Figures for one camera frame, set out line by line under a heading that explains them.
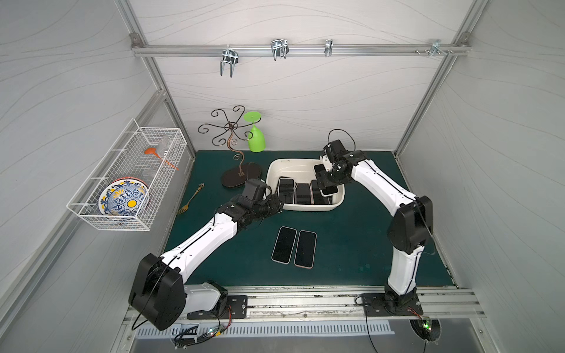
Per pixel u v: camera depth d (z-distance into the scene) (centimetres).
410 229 49
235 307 74
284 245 87
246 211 58
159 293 40
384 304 73
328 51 78
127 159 70
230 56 78
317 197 101
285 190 99
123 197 62
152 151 77
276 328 70
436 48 77
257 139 94
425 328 72
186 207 99
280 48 77
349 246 94
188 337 69
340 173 66
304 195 101
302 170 111
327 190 86
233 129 88
